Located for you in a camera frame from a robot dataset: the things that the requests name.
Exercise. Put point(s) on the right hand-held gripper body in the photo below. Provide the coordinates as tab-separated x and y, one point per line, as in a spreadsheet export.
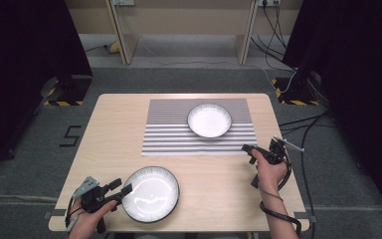
276	154

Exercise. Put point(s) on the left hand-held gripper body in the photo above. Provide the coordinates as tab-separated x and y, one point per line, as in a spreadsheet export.
91	199

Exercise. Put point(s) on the white plate with dark rim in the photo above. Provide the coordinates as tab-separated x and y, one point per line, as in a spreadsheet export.
152	195
209	120

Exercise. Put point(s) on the person's right hand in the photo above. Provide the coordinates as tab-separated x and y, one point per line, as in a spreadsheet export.
272	177

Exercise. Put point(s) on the person's left hand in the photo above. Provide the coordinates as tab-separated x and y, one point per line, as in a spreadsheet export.
86	224

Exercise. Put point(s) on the grey tape strip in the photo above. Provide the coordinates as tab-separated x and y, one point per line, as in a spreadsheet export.
55	214
306	216

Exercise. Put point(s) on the thin dark wristband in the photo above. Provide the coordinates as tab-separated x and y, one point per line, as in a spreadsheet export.
273	195

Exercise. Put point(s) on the stand base with hazard tape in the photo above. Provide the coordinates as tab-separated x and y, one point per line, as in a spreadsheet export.
69	93
295	94

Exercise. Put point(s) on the grey striped placemat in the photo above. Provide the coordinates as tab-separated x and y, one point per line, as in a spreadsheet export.
169	132

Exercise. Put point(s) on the black curtain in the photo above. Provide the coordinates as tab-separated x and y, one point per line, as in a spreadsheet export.
20	66
361	83

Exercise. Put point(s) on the wooden desk leg panel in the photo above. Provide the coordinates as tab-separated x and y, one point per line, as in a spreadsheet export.
124	36
245	36

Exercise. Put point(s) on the yellow object on floor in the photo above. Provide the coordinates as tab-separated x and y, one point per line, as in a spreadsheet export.
113	47

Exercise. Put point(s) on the white wall socket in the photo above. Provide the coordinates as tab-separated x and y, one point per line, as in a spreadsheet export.
269	2
123	2

